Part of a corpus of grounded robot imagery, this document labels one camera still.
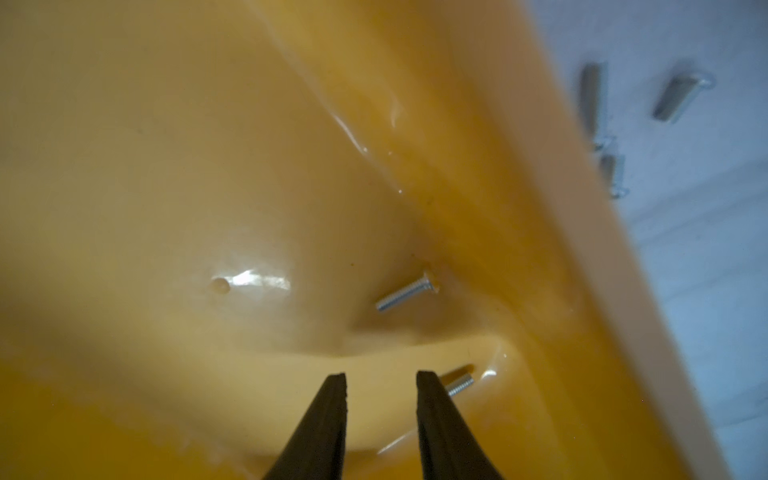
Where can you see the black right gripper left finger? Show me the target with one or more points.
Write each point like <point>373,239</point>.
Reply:
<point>316,449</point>

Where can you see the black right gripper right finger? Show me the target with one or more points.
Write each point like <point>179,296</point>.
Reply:
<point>448,449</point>

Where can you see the yellow plastic storage box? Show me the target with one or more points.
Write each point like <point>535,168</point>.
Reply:
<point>201,202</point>

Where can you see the silver screw box corner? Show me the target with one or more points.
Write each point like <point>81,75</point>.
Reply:
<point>459,384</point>

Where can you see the long silver screw in box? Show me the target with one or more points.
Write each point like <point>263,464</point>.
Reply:
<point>425,283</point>

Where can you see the silver screw beside box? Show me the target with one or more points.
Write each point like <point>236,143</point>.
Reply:
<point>680,92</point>
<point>593,104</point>
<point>612,170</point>

